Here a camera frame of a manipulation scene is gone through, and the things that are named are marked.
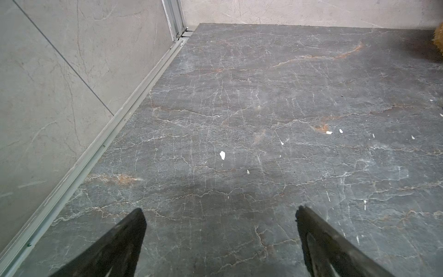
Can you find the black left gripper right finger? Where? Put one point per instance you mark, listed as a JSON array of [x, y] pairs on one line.
[[329, 254]]

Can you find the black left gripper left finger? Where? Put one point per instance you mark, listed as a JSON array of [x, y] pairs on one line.
[[115, 254]]

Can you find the brown teddy bear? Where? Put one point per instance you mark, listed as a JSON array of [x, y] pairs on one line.
[[438, 38]]

